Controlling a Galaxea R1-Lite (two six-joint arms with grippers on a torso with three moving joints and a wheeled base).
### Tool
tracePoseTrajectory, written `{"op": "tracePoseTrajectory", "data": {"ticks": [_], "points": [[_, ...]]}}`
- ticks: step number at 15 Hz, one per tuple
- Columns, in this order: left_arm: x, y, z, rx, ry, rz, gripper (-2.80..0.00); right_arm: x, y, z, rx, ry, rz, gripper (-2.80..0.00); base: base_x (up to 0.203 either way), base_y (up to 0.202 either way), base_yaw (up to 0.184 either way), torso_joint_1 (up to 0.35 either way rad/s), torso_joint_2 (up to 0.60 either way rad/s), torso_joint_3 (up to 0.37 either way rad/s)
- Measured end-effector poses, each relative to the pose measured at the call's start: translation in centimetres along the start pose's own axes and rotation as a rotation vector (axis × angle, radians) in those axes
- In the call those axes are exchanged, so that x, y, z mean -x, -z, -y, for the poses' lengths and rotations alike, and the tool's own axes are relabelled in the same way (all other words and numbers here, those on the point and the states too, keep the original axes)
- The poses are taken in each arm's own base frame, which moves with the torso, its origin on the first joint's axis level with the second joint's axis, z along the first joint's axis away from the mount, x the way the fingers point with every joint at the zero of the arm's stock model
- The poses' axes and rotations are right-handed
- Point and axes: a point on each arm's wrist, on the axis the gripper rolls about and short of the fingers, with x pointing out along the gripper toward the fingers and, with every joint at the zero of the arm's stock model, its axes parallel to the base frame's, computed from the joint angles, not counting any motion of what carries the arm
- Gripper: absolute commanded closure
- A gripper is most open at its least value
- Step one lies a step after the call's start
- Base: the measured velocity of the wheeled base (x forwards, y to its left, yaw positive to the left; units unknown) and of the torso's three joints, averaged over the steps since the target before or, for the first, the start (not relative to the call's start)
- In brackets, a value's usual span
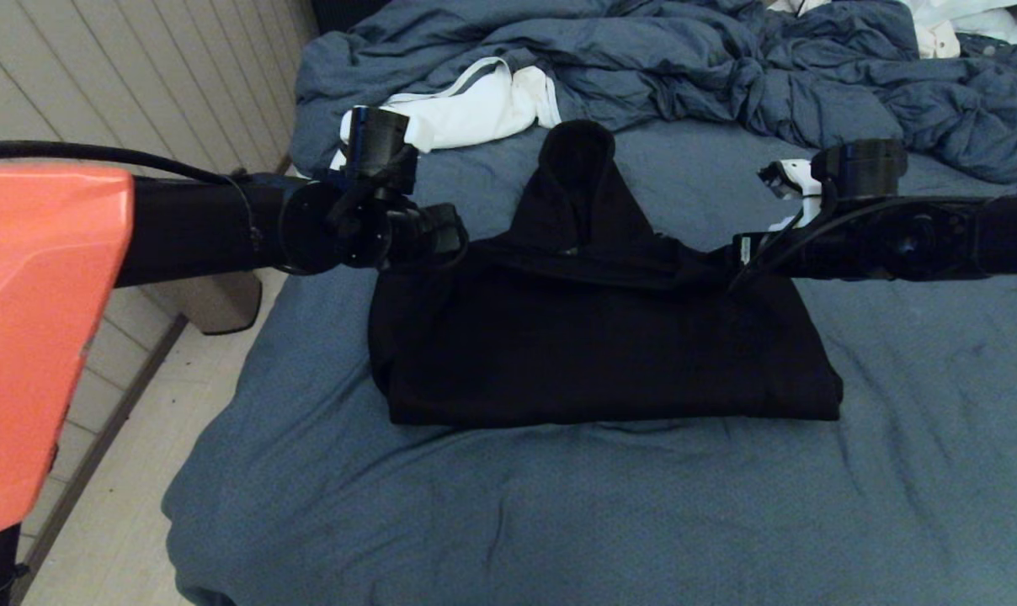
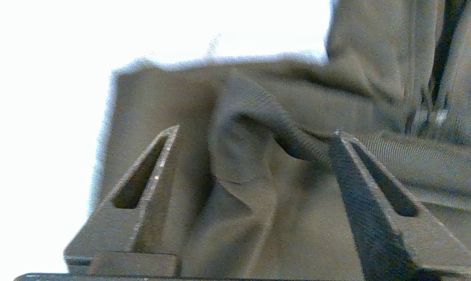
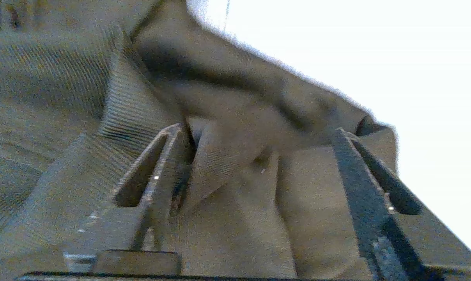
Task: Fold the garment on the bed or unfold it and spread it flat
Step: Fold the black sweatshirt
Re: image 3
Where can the blue bed sheet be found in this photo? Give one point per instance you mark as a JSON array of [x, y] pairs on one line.
[[376, 47]]

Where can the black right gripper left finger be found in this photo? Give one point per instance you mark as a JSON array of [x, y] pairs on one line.
[[118, 230]]

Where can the black zip hoodie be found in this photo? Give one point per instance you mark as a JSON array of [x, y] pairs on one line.
[[239, 214]]

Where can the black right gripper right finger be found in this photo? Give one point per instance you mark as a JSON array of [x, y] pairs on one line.
[[422, 242]]

